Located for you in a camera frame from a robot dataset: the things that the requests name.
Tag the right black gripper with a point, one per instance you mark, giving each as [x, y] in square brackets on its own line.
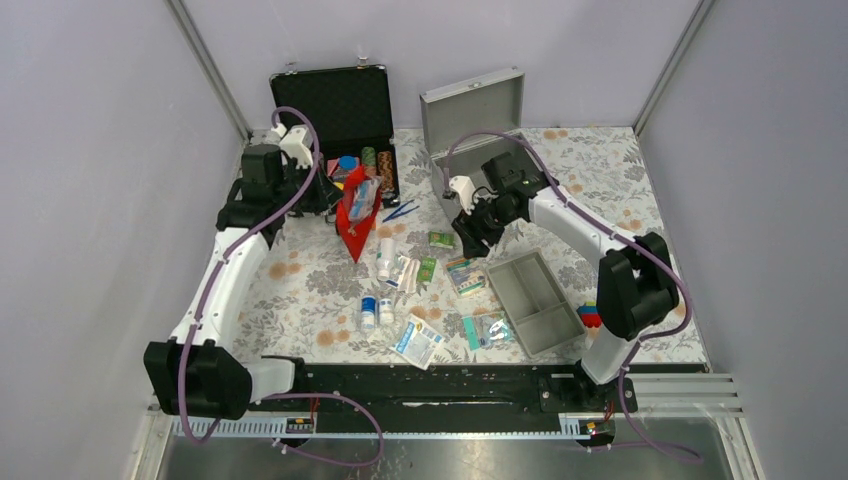
[472, 234]

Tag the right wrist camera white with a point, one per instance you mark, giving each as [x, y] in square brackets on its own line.
[461, 189]

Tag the clear bag with teal strip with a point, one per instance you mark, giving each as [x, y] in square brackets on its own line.
[484, 331]

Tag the grey plastic divider tray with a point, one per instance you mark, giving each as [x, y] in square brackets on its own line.
[542, 319]

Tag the white gauze sachet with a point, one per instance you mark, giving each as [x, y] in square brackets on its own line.
[418, 343]

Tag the white tube bottle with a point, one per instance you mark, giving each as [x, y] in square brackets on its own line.
[385, 259]

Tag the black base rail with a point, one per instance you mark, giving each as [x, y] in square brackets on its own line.
[447, 398]

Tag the blue plastic tweezers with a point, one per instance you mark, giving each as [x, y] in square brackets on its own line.
[402, 210]

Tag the green small box upper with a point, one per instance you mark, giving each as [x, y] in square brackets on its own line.
[441, 240]

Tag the green small box lower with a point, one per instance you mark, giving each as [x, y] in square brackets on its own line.
[426, 270]

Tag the red first aid pouch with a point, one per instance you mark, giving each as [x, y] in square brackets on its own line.
[355, 236]

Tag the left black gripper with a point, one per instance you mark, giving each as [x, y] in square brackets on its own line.
[326, 193]

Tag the small white pill bottle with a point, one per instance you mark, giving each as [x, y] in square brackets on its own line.
[386, 313]

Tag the green small box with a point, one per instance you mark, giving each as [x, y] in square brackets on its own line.
[441, 240]
[426, 270]

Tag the white blue pill bottle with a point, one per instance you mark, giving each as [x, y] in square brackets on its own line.
[368, 313]

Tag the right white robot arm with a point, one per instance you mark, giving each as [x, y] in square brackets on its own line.
[637, 287]

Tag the colourful block toy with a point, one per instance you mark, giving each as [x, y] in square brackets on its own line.
[589, 315]

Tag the floral table mat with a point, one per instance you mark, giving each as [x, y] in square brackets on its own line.
[305, 299]

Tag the grey metal medicine box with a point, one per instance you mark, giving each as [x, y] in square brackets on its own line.
[470, 122]

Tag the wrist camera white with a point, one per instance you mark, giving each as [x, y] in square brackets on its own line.
[295, 143]
[461, 189]

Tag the blue white wipes pack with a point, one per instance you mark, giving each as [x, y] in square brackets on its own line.
[364, 197]

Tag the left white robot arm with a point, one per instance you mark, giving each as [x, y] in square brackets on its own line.
[194, 372]

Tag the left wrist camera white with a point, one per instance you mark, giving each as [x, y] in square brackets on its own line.
[295, 143]

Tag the black poker chip case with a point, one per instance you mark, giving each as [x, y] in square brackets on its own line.
[350, 109]

